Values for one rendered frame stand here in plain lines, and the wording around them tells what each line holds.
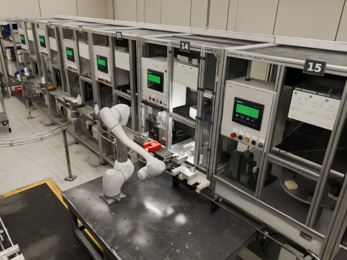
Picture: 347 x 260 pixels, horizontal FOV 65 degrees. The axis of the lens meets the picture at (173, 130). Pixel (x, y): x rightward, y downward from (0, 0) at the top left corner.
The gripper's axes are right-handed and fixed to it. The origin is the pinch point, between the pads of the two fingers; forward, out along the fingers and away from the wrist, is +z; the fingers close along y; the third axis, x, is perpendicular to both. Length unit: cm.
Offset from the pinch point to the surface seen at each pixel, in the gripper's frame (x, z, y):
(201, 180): -24.4, 8.8, -14.6
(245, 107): -53, 20, 61
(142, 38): 78, 24, 97
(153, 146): 42.8, 7.6, -7.4
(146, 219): -14, -45, -34
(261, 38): -9, 102, 100
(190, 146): 19.9, 39.4, -8.7
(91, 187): 57, -59, -34
